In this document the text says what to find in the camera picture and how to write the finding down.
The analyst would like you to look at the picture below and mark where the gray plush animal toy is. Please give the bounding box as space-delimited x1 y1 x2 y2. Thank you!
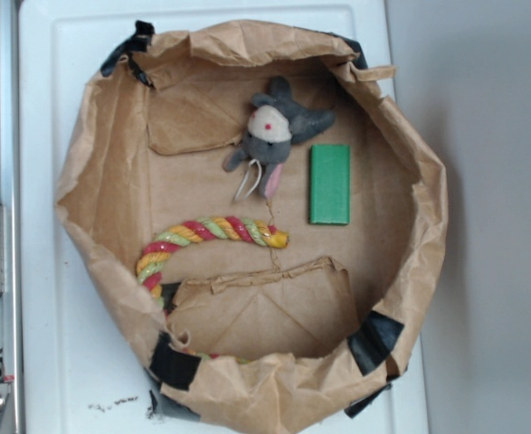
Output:
223 76 336 200

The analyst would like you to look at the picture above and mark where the green rectangular block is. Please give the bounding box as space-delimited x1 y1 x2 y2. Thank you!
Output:
309 145 350 225

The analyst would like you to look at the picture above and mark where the brown paper bag bin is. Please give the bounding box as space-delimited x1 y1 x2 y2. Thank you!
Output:
56 20 448 433

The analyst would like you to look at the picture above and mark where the multicolour twisted rope toy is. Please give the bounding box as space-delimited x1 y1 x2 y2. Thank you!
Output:
136 215 290 363

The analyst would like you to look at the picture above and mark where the aluminium frame rail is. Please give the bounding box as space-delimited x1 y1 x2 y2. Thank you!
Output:
0 1 25 433

